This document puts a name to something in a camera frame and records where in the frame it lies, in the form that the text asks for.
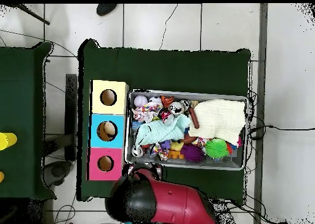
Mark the mint green cloth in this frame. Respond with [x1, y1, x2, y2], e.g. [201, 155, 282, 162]
[134, 114, 192, 147]

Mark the wooden box with three holes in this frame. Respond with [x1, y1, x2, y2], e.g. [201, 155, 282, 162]
[86, 79, 130, 182]

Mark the shallow mesh bin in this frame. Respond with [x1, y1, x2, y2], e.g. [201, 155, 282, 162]
[124, 89, 250, 171]

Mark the crushed red cola can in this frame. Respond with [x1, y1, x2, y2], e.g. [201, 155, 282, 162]
[157, 107, 175, 125]

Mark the crumpled colourful dotted paper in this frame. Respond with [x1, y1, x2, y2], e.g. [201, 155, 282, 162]
[132, 103, 163, 123]

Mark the small soccer ball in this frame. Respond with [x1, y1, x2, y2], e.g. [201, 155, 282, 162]
[148, 95, 163, 106]

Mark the orange tiger-striped ball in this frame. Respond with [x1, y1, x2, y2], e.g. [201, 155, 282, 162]
[161, 95, 175, 108]

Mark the crushed beige drink can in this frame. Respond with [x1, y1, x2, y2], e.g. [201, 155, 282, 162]
[169, 101, 185, 117]

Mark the white baseball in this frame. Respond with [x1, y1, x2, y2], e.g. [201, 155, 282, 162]
[133, 95, 149, 108]

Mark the yellow rubber duck toy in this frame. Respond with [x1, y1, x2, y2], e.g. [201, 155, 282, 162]
[167, 141, 185, 160]

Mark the brown toy hot dog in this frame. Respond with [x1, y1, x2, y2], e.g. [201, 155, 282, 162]
[188, 106, 201, 130]

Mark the purple spiky toy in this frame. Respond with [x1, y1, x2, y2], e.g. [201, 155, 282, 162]
[180, 143, 205, 164]

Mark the cream knitted cloth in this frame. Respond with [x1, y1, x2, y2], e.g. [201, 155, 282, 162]
[188, 98, 246, 147]

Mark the green spiky puffer toy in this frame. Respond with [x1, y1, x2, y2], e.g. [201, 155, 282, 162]
[204, 138, 229, 159]

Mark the grey round base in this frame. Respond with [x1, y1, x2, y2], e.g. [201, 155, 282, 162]
[42, 160, 73, 187]

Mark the black shoe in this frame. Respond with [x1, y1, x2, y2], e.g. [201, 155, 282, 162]
[96, 3, 118, 17]

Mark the dark green side table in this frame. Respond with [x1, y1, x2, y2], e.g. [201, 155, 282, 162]
[0, 41, 57, 201]

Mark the yellow cylinder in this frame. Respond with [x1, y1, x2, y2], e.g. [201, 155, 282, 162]
[0, 132, 18, 151]

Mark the dark rod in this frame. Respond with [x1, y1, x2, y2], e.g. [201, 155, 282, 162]
[9, 3, 51, 26]

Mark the thin dark cable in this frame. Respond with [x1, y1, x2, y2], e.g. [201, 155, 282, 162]
[159, 3, 178, 50]

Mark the black power cable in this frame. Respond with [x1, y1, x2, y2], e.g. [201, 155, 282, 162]
[248, 124, 315, 141]

